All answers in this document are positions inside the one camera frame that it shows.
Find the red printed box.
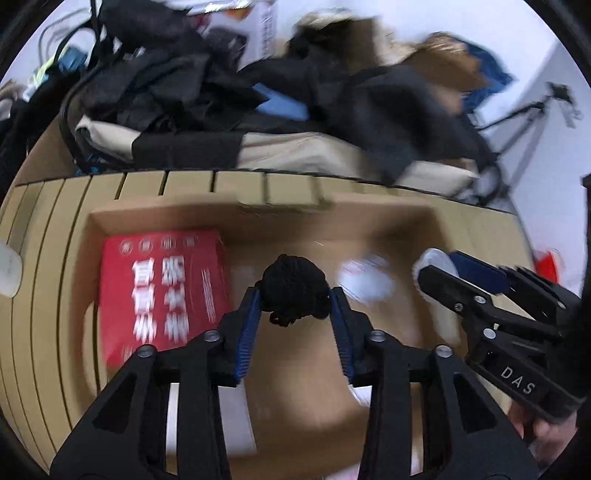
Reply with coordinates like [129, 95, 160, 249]
[98, 230, 233, 368]

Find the white printed carton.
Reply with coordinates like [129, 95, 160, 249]
[198, 0, 280, 70]

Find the beige folding cot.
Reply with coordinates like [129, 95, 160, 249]
[69, 115, 481, 192]

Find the white paper sheet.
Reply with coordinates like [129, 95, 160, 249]
[166, 382, 258, 464]

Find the large cardboard box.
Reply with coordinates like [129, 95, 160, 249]
[82, 193, 518, 478]

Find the red object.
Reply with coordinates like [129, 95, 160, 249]
[536, 249, 565, 280]

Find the white paper label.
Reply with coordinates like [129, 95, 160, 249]
[337, 256, 397, 303]

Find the black tripod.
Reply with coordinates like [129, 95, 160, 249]
[475, 80, 583, 204]

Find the brown cardboard box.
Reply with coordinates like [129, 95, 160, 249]
[342, 16, 490, 95]

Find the blue cloth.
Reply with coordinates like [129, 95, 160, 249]
[252, 84, 309, 121]

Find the black yarn ball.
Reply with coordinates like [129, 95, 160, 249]
[260, 254, 331, 326]

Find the pile of black clothes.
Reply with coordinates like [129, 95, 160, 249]
[60, 0, 497, 185]

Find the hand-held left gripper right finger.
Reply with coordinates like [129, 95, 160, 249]
[329, 286, 540, 480]

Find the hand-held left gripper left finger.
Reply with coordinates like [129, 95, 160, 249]
[50, 286, 262, 480]

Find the person's right hand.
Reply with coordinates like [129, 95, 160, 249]
[509, 401, 580, 469]

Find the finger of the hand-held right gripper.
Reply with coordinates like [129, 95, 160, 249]
[417, 264, 561, 342]
[449, 250, 581, 324]

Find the white cup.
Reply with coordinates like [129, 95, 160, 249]
[0, 241, 24, 299]

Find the white round lid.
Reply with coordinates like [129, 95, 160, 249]
[412, 248, 459, 303]

